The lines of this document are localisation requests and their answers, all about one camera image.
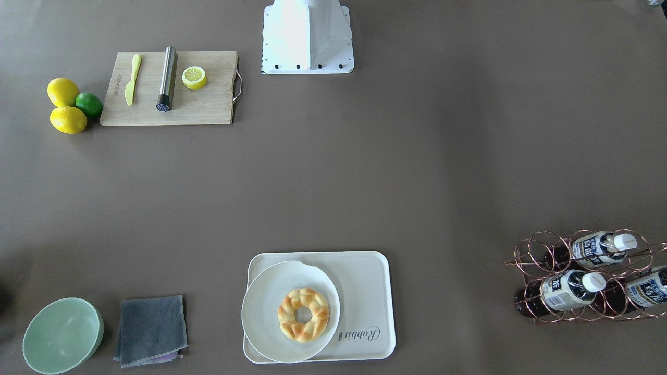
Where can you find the tea bottle white cap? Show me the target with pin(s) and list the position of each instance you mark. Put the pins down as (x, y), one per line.
(592, 252)

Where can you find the cream serving tray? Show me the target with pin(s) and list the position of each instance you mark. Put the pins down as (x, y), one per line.
(366, 328)

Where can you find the tea bottle in rack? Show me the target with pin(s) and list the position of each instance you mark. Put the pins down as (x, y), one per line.
(561, 292)

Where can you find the tea bottle rack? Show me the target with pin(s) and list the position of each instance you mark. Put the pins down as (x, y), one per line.
(646, 290)

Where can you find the white round plate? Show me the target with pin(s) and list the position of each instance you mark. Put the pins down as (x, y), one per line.
(263, 298)

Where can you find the bamboo cutting board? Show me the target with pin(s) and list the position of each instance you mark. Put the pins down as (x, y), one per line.
(210, 105)

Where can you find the glazed donut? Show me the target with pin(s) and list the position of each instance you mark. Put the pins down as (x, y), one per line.
(303, 315)

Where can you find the half lemon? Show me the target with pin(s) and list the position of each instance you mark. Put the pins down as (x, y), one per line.
(194, 77)

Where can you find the steel muddler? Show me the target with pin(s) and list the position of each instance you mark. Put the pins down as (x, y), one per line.
(164, 101)

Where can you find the grey folded cloth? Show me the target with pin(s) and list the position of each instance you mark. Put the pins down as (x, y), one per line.
(151, 331)

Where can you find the yellow plastic knife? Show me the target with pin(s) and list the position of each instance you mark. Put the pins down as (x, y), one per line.
(130, 87)

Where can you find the green lime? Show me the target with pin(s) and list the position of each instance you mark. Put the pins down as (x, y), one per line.
(89, 104)

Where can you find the yellow lemon lower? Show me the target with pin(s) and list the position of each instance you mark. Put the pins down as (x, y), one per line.
(69, 120)

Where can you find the yellow lemon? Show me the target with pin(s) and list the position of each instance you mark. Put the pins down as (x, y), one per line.
(62, 92)
(69, 120)

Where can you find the yellow lemon upper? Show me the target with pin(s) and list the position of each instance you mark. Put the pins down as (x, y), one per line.
(62, 92)

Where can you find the mint green bowl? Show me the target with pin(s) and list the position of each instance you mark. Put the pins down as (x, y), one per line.
(62, 336)

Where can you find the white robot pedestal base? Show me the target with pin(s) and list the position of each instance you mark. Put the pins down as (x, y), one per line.
(307, 37)

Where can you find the copper wire bottle rack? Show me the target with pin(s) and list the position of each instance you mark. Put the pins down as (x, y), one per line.
(529, 254)

